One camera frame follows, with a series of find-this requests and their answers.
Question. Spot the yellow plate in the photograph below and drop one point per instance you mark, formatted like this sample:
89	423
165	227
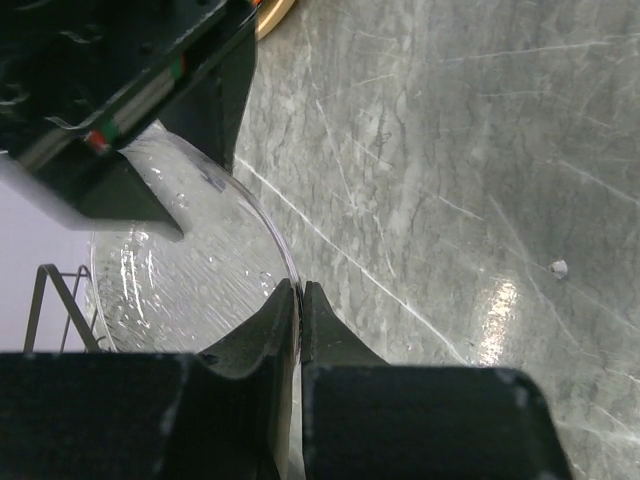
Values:
269	14

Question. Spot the black wire dish rack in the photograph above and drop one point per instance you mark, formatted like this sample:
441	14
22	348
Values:
62	316

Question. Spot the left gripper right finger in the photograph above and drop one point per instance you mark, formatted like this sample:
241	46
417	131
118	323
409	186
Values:
364	418

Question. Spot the clear glass bowl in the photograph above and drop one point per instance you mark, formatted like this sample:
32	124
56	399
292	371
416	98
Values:
154	292

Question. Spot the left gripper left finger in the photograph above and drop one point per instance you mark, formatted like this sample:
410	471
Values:
221	414

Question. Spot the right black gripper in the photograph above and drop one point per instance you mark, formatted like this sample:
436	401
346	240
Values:
102	72

